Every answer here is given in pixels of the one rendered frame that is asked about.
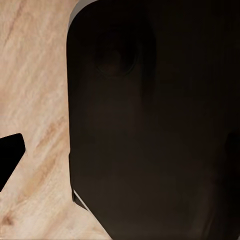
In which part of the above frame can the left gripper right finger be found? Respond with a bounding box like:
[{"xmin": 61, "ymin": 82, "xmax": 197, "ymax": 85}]
[{"xmin": 224, "ymin": 133, "xmax": 240, "ymax": 172}]

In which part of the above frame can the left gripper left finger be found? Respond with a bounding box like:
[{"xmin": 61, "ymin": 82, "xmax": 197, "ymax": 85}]
[{"xmin": 0, "ymin": 133, "xmax": 26, "ymax": 192}]

